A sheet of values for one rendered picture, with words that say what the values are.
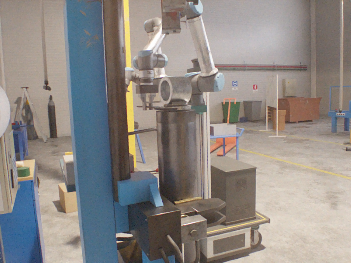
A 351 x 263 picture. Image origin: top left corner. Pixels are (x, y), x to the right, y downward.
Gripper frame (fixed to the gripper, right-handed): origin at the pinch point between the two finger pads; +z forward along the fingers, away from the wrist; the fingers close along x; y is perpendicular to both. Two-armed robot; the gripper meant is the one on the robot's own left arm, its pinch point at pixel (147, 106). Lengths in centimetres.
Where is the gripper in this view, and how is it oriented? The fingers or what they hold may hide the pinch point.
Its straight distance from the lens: 185.8
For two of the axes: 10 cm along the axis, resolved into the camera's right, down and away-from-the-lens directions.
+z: 0.4, 9.9, 1.2
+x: 8.0, -1.0, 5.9
